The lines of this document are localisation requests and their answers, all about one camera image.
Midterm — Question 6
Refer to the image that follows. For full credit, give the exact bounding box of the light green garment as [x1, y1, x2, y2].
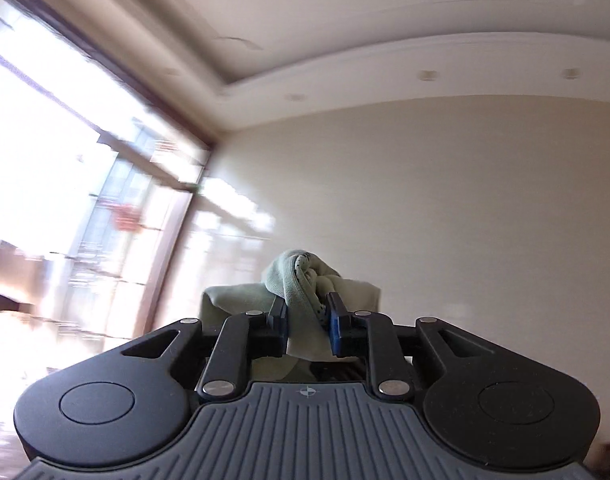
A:
[199, 249, 381, 382]

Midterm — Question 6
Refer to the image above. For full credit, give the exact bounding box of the glass door with ornaments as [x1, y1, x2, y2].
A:
[0, 0, 211, 338]

